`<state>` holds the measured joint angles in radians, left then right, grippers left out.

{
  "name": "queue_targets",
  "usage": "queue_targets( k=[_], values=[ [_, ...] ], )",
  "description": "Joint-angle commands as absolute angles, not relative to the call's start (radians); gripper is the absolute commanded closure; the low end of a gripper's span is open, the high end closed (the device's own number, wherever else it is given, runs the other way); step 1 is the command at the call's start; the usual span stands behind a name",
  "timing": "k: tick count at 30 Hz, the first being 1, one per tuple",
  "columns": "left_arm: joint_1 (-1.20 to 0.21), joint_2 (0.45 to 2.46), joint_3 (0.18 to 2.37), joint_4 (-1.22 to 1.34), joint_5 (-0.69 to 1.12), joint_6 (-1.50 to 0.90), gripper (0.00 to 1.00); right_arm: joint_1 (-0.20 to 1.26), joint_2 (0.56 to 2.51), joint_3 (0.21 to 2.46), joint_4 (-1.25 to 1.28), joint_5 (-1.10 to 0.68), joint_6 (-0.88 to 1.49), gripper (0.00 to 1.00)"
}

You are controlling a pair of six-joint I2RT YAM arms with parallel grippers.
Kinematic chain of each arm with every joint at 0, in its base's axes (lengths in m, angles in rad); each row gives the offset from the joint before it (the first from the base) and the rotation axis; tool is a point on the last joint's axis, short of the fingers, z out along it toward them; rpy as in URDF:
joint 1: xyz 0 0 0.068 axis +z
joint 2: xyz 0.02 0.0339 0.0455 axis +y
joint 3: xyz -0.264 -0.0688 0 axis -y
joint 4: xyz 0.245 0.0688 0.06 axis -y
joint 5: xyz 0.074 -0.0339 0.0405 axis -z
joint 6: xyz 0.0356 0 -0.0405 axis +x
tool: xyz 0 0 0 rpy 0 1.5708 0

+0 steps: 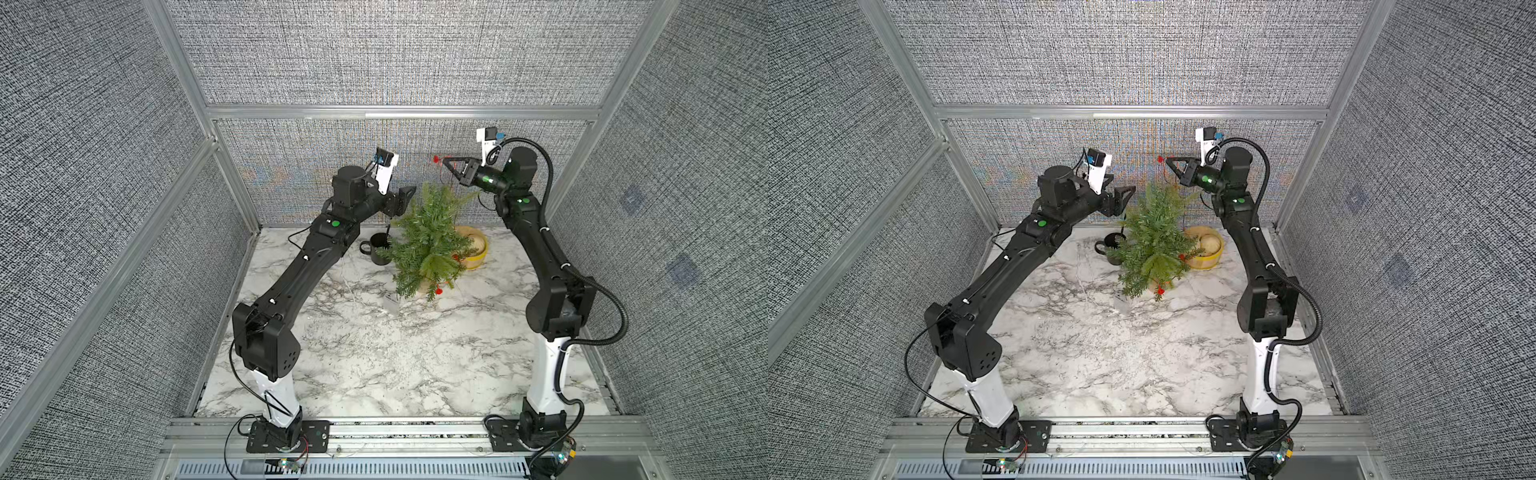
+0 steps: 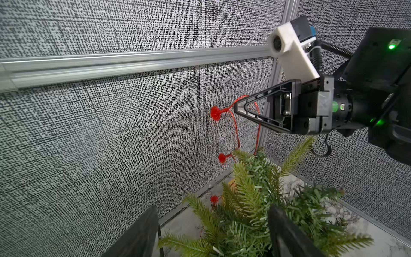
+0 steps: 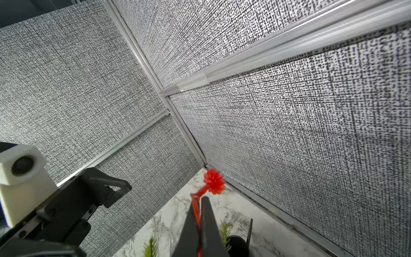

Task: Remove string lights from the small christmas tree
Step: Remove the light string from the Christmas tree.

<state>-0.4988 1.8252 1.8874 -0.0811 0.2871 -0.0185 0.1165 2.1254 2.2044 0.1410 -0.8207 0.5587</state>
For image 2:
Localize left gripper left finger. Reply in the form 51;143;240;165
102;206;159;257

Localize small green christmas tree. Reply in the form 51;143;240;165
158;137;374;257

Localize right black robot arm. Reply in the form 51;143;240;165
234;28;411;165

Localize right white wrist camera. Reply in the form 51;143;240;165
267;16;320;82

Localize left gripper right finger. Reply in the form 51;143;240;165
268;204;324;257

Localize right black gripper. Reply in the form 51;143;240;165
234;76;353;135

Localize red string lights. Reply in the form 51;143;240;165
210;95;261;207

